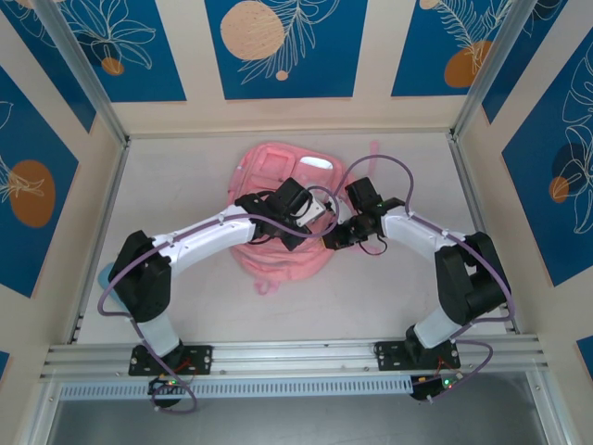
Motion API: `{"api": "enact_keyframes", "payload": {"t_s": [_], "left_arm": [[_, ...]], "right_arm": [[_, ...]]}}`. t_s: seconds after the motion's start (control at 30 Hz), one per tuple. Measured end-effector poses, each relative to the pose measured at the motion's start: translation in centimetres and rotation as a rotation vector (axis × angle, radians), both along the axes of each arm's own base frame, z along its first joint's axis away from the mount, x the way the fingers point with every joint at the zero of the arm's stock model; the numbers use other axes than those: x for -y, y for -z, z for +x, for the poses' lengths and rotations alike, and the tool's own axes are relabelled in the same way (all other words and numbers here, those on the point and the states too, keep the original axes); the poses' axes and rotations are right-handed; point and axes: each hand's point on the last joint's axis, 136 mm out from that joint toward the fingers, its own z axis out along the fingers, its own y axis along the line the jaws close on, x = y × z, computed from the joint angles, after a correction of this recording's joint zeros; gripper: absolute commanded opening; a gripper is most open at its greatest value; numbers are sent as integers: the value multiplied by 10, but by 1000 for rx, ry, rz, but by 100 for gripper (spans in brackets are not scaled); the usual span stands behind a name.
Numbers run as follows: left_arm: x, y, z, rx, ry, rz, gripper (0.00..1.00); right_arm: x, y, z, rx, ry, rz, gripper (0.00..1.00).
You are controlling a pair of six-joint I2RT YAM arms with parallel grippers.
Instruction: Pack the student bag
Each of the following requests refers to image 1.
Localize pink student backpack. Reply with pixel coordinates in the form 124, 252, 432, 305
226, 140, 385, 296

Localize light blue pencil case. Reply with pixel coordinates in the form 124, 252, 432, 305
96, 260, 124, 302

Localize grey metal sheet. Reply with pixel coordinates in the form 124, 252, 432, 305
45, 398, 548, 445

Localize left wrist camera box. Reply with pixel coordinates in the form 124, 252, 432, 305
296, 187, 328, 228

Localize aluminium side rail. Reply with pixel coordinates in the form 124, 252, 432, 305
446, 133, 519, 335
68, 138, 132, 344

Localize aluminium mounting rail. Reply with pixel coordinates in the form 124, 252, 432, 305
39, 336, 552, 382

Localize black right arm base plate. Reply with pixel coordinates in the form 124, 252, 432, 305
373, 340, 462, 372

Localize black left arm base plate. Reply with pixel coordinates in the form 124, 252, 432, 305
128, 344, 214, 376

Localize grey slotted cable duct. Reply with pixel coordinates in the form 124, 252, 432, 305
57, 375, 413, 401

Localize aluminium frame post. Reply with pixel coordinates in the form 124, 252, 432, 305
34, 0, 132, 146
451, 0, 532, 140

